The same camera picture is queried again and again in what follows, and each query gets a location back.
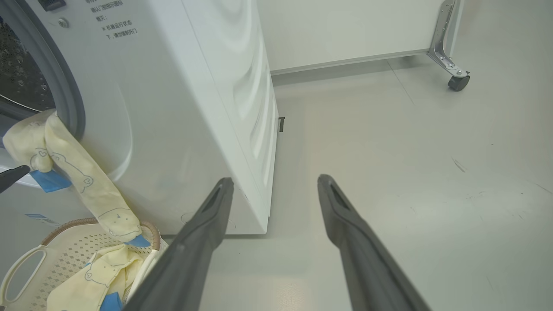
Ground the metal partition bracket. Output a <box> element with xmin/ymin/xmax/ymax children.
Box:
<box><xmin>427</xmin><ymin>0</ymin><xmax>469</xmax><ymax>78</ymax></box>

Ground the black caster wheel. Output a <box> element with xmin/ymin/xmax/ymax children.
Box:
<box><xmin>448</xmin><ymin>75</ymin><xmax>470</xmax><ymax>92</ymax></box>

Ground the white partition panel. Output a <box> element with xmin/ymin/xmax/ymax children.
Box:
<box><xmin>257</xmin><ymin>0</ymin><xmax>465</xmax><ymax>76</ymax></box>

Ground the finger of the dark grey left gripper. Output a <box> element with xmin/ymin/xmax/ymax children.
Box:
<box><xmin>0</xmin><ymin>165</ymin><xmax>31</xmax><ymax>194</ymax></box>

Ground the pale yellow bear-print garment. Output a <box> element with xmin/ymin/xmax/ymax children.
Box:
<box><xmin>47</xmin><ymin>244</ymin><xmax>149</xmax><ymax>311</ymax></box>
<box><xmin>2</xmin><ymin>109</ymin><xmax>151</xmax><ymax>248</ymax></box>

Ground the stainless steel washing machine drum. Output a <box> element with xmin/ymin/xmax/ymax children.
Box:
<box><xmin>0</xmin><ymin>17</ymin><xmax>57</xmax><ymax>113</ymax></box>

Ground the cream plastic laundry basket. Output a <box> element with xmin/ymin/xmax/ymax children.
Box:
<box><xmin>0</xmin><ymin>218</ymin><xmax>169</xmax><ymax>311</ymax></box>

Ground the white washing machine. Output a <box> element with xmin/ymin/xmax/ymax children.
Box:
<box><xmin>0</xmin><ymin>0</ymin><xmax>286</xmax><ymax>236</ymax></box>

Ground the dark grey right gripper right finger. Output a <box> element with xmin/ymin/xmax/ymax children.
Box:
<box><xmin>318</xmin><ymin>174</ymin><xmax>432</xmax><ymax>311</ymax></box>

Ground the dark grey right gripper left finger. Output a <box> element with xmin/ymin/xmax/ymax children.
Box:
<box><xmin>123</xmin><ymin>177</ymin><xmax>235</xmax><ymax>311</ymax></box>

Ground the blue energy label sticker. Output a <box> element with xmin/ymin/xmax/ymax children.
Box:
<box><xmin>25</xmin><ymin>213</ymin><xmax>61</xmax><ymax>227</ymax></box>

